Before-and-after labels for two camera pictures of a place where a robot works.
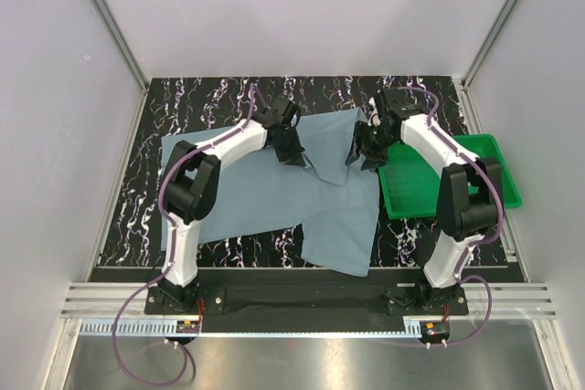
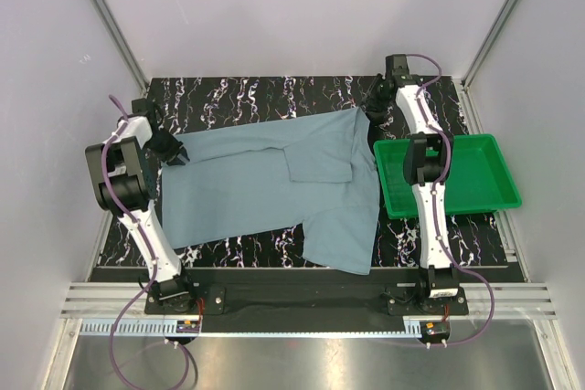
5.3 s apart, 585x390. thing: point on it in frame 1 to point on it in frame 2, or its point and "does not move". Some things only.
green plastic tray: [410, 184] does not move
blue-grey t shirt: [335, 204] does not move
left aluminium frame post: [119, 36] does not move
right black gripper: [373, 158] to [369, 99]
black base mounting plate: [398, 299] does not move
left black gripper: [293, 156] to [172, 152]
